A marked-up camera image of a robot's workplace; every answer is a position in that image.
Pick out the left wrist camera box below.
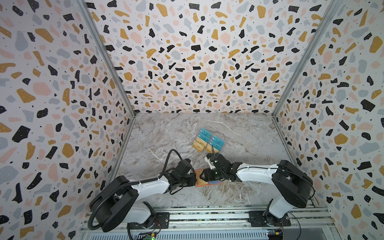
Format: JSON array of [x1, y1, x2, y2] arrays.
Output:
[[182, 159, 192, 168]]

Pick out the aluminium corner post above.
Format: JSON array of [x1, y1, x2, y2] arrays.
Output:
[[74, 0, 136, 118], [271, 0, 344, 118]]

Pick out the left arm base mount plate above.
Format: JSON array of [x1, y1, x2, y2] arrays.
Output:
[[129, 212, 170, 231]]

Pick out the aluminium corner post right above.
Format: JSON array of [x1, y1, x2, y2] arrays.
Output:
[[271, 0, 344, 118]]

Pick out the aluminium corner post left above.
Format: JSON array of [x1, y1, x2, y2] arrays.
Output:
[[74, 0, 136, 118]]

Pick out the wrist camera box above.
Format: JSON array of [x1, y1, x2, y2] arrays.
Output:
[[182, 159, 192, 168], [204, 153, 215, 169]]

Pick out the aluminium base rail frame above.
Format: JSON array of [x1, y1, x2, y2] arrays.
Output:
[[79, 203, 341, 240]]

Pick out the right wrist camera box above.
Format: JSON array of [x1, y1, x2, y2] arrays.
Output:
[[204, 153, 215, 169]]

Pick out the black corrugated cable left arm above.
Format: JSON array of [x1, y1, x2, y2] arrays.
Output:
[[87, 148, 183, 231]]

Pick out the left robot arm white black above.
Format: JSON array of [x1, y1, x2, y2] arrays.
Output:
[[88, 159, 197, 232]]

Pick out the orange card holder wallet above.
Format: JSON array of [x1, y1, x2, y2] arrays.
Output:
[[195, 169, 222, 187]]

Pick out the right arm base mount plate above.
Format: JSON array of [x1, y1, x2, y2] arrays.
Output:
[[248, 211, 291, 227]]

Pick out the clear acrylic card stand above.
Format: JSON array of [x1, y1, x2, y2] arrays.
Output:
[[195, 130, 225, 152]]

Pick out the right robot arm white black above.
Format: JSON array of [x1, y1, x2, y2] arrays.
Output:
[[197, 153, 315, 224]]

